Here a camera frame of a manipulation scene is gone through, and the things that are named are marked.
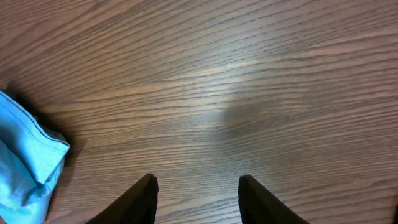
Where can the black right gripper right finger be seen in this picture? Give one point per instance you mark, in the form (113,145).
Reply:
(257,205)

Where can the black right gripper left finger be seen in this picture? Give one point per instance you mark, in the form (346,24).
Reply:
(137,205)

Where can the light blue printed t-shirt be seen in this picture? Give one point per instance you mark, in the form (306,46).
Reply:
(32,159)

